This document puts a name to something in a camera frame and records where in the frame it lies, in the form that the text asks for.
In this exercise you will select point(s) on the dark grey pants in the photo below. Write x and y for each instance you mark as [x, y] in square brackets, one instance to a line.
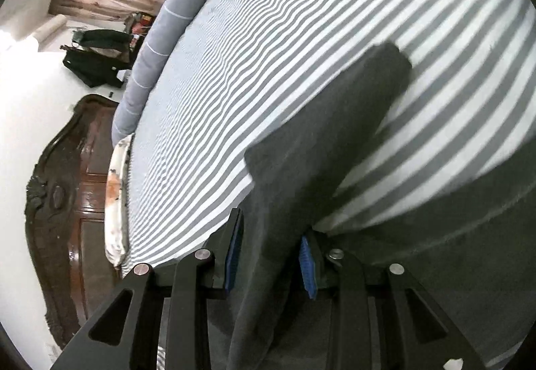
[318, 143]

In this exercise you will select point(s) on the floral pillow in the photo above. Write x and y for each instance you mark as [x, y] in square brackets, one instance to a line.
[117, 206]

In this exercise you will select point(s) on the dark wooden headboard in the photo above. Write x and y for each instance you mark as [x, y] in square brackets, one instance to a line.
[63, 206]

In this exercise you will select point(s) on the black clothes pile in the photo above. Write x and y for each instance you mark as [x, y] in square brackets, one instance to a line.
[94, 62]

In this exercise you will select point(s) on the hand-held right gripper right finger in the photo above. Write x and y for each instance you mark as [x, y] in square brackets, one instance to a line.
[308, 269]

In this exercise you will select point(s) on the grey white striped bed sheet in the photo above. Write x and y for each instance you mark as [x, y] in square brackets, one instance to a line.
[293, 39]

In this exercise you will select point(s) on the white roll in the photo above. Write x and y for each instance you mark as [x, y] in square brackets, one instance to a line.
[49, 30]

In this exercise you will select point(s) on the grey rolled blanket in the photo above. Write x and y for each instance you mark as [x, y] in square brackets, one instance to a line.
[159, 39]

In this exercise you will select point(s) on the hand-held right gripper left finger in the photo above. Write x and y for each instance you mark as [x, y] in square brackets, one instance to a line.
[233, 257]

